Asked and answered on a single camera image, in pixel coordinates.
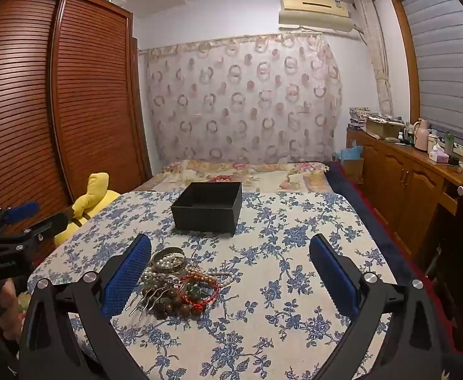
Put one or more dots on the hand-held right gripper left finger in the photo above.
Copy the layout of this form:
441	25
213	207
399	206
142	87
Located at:
126	279

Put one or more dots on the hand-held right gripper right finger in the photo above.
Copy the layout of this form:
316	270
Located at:
334	279

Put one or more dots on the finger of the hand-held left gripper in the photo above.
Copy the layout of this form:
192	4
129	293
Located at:
21	209
49	222

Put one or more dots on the metal hair comb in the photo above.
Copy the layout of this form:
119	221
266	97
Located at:
148	299

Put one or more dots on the pale jade bangle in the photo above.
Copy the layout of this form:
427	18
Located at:
168	251

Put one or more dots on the black square box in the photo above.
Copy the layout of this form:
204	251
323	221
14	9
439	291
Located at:
205	217

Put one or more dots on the person's left hand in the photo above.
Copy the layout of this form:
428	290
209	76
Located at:
10	301

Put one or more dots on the yellow plush toy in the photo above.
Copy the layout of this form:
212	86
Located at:
93	198

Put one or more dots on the dark blue bed sheet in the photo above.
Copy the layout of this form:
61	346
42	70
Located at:
354	202

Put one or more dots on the blue floral tablecloth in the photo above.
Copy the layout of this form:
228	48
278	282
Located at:
255	324

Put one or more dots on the wooden sideboard cabinet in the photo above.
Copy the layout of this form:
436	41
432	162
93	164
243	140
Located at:
409	190

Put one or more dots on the brown slatted wardrobe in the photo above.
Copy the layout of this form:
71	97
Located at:
89	107

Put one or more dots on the floral bedspread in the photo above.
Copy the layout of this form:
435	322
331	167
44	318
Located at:
263	176

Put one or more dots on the cardboard box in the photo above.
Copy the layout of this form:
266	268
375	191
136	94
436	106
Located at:
383	127

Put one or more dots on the pink tissue box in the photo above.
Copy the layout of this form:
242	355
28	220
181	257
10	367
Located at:
439	155

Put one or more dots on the stack of papers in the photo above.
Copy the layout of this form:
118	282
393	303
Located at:
360	115

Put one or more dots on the pink thermos jug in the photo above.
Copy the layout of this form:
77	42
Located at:
422	136

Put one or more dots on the green bottle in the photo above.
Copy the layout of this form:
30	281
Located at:
449	142

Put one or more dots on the circle patterned curtain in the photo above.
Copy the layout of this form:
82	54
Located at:
235	99

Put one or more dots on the beige tied curtain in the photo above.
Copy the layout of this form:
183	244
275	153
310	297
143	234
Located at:
377	59

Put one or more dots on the wooden window frame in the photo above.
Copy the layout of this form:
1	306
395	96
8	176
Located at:
407	55

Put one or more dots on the wall air conditioner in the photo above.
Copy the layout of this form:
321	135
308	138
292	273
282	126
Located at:
314	12

